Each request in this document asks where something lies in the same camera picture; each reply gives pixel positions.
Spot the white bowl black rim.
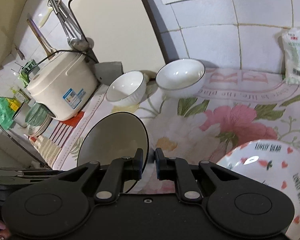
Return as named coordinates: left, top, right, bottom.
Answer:
left=76, top=112, right=150, bottom=194

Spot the small white ribbed bowl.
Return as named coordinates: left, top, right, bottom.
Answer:
left=106, top=70, right=149, bottom=107

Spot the white ribbed bowl back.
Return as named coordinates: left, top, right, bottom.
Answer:
left=155, top=59, right=206, bottom=99

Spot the rabbit carrot deep plate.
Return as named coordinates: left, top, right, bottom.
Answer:
left=217, top=140, right=300, bottom=239

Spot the striped red placemat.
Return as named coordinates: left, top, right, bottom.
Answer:
left=29, top=111, right=85, bottom=168

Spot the metal pot by sink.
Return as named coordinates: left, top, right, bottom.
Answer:
left=13, top=102, right=31, bottom=128

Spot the green colander basket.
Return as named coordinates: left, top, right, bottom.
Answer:
left=25, top=102, right=49, bottom=126

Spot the green plastic bag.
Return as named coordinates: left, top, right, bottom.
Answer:
left=0, top=96, right=15, bottom=130

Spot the grey cleaver knife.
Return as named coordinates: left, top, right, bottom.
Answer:
left=93, top=61, right=123, bottom=86

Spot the cream rice cooker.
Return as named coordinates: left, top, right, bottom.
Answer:
left=27, top=51, right=98, bottom=121

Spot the hanging metal ladle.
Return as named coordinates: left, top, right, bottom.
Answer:
left=49, top=0, right=90, bottom=51

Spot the wooden spatula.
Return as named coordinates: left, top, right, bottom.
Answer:
left=26, top=18, right=57, bottom=60

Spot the cream cutting board black edge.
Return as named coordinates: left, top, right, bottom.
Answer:
left=69, top=0, right=180, bottom=74

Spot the white plastic seasoning bag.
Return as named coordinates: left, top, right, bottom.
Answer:
left=281, top=28, right=300, bottom=85

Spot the black power cable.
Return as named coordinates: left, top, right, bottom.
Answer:
left=34, top=49, right=98, bottom=67

